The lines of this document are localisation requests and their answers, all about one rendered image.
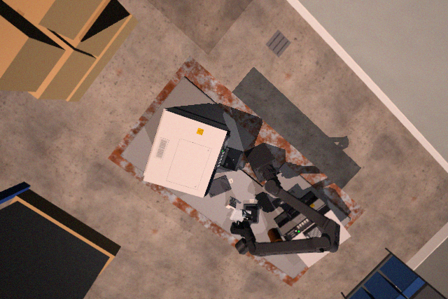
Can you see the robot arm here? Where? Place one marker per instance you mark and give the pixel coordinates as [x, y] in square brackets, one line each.
[328, 241]

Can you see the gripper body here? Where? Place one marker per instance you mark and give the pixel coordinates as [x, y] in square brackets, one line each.
[249, 221]

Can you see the white multi-well plate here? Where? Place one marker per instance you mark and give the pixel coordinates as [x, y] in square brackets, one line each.
[237, 214]

